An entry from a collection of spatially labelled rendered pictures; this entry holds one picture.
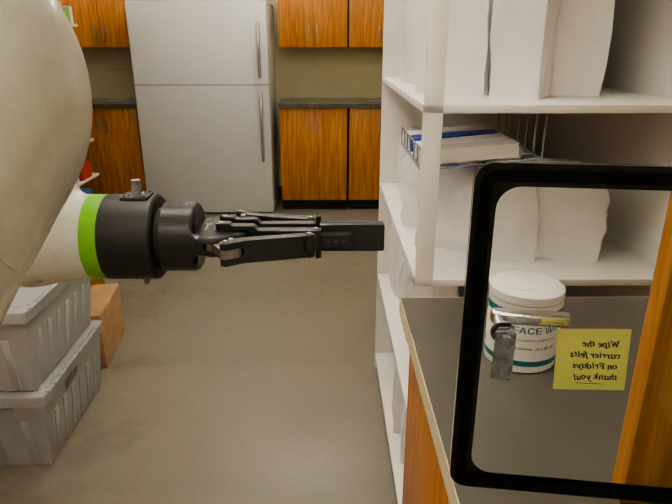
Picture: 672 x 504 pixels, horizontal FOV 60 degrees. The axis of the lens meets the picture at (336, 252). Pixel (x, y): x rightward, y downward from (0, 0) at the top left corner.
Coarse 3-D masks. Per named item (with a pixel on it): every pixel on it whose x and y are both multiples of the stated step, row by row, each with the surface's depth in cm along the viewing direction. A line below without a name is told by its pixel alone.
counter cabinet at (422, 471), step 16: (416, 384) 129; (416, 400) 129; (416, 416) 129; (416, 432) 129; (416, 448) 129; (432, 448) 109; (416, 464) 130; (432, 464) 109; (416, 480) 130; (432, 480) 110; (416, 496) 130; (432, 496) 110
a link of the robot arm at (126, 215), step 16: (128, 192) 62; (144, 192) 62; (112, 208) 59; (128, 208) 59; (144, 208) 59; (160, 208) 62; (96, 224) 58; (112, 224) 58; (128, 224) 58; (144, 224) 58; (96, 240) 58; (112, 240) 58; (128, 240) 58; (144, 240) 58; (112, 256) 59; (128, 256) 59; (144, 256) 59; (112, 272) 60; (128, 272) 60; (144, 272) 60; (160, 272) 62
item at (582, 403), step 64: (512, 192) 58; (576, 192) 57; (640, 192) 56; (512, 256) 60; (576, 256) 59; (640, 256) 58; (512, 320) 63; (576, 320) 62; (640, 320) 61; (512, 384) 65; (576, 384) 64; (640, 384) 63; (512, 448) 68; (576, 448) 67; (640, 448) 66
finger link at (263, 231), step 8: (216, 224) 61; (224, 224) 61; (232, 224) 61; (240, 224) 61; (248, 224) 61; (256, 232) 61; (264, 232) 61; (272, 232) 61; (280, 232) 61; (288, 232) 61; (296, 232) 61; (304, 232) 61; (312, 232) 61; (320, 232) 61; (320, 248) 62; (320, 256) 62
